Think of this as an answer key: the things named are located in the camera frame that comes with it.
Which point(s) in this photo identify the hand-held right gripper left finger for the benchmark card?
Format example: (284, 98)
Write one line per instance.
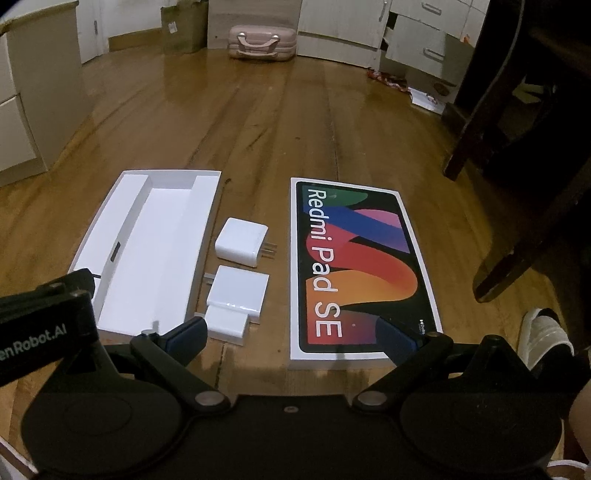
(189, 336)

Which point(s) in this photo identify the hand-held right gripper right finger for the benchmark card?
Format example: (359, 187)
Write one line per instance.
(396, 340)

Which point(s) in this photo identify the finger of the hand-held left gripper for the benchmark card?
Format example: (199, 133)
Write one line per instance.
(71, 279)

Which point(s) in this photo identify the small white charger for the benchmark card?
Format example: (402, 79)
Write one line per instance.
(226, 325)

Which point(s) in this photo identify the large white charger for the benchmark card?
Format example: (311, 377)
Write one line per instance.
(238, 290)

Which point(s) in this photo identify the colourful tablet box lid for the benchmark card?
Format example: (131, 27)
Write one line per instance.
(360, 272)

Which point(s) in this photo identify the white tablet box tray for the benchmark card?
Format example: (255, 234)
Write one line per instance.
(147, 249)

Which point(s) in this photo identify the white charger with prongs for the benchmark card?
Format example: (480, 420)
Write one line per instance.
(240, 241)

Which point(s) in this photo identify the white slipper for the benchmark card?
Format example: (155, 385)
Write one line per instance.
(545, 337)

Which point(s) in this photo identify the beige drawer cabinet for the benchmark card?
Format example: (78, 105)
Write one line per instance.
(32, 92)

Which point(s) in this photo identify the white paper sheet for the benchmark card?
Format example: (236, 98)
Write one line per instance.
(427, 99)

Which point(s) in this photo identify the white door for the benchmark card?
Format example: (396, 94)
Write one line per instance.
(92, 30)

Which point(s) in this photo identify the crumpled colourful wrapper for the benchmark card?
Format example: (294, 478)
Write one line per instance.
(388, 78)

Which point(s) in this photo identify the dark wooden chair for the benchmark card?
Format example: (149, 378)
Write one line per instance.
(521, 92)

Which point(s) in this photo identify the white chest of drawers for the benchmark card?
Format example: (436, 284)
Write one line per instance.
(429, 41)

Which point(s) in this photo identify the pink suitcase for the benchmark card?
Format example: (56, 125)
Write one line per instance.
(263, 41)

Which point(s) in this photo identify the white wardrobe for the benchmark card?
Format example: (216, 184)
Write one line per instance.
(341, 32)

